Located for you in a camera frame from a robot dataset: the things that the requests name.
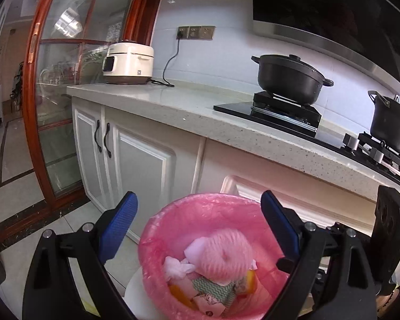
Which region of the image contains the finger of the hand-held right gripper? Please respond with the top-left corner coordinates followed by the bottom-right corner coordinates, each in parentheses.
top-left (311, 240), bottom-right (346, 310)

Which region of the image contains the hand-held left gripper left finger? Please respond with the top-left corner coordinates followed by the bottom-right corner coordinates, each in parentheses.
top-left (23, 191), bottom-right (139, 320)

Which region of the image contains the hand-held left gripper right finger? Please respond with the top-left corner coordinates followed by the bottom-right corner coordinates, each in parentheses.
top-left (260, 190), bottom-right (379, 320)

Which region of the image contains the trash bin with pink bag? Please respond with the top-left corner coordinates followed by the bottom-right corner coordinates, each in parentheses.
top-left (138, 191), bottom-right (302, 320)

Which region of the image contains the pink foam fruit net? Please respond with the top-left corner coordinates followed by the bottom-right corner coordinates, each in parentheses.
top-left (198, 228), bottom-right (254, 284)

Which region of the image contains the white trash bin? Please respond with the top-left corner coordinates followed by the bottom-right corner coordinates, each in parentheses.
top-left (124, 267), bottom-right (174, 320)

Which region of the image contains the green-print paper cup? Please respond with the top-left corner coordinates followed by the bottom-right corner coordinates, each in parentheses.
top-left (233, 278), bottom-right (250, 299)

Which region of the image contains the white foam piece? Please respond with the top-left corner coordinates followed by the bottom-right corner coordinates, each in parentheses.
top-left (184, 237), bottom-right (209, 261)

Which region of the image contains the black-print paper cup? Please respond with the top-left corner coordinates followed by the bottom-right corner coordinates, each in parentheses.
top-left (191, 291), bottom-right (227, 317)

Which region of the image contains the orange peel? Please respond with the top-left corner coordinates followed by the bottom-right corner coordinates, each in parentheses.
top-left (168, 283), bottom-right (195, 307)
top-left (245, 270), bottom-right (257, 292)

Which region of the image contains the white kitchen base cabinet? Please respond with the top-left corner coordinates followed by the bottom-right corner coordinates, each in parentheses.
top-left (66, 82), bottom-right (400, 244)

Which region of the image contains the crumpled white tissue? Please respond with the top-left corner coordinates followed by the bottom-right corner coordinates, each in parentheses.
top-left (163, 256), bottom-right (197, 282)

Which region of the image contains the green zigzag wrapper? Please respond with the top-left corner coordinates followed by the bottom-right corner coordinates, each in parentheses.
top-left (191, 277), bottom-right (237, 305)

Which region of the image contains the tall black stockpot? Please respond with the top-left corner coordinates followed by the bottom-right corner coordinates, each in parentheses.
top-left (367, 90), bottom-right (400, 154)

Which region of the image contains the black gas stove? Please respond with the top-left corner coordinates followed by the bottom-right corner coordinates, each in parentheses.
top-left (213, 91), bottom-right (400, 194)

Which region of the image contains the black lidded casserole pot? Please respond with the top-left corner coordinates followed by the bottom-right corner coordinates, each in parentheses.
top-left (251, 53), bottom-right (334, 105)

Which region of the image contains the glass sliding door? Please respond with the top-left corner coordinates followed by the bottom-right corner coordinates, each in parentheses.
top-left (22, 0), bottom-right (144, 212)

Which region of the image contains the white rice cooker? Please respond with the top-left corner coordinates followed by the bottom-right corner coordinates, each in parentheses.
top-left (102, 42), bottom-right (155, 85)

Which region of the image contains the black range hood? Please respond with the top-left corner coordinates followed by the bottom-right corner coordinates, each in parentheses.
top-left (251, 0), bottom-right (400, 95)

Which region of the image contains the black cabinet door handle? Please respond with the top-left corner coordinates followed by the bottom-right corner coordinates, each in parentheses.
top-left (94, 120), bottom-right (103, 154)
top-left (103, 123), bottom-right (112, 158)

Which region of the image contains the black power cable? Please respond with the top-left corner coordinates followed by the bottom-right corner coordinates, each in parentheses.
top-left (150, 37), bottom-right (184, 88)

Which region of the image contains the gold wall outlet strip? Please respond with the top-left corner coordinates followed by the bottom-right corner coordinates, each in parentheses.
top-left (178, 26), bottom-right (216, 40)

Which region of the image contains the red wooden door frame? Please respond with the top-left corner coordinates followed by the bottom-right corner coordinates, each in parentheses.
top-left (122, 0), bottom-right (165, 49)

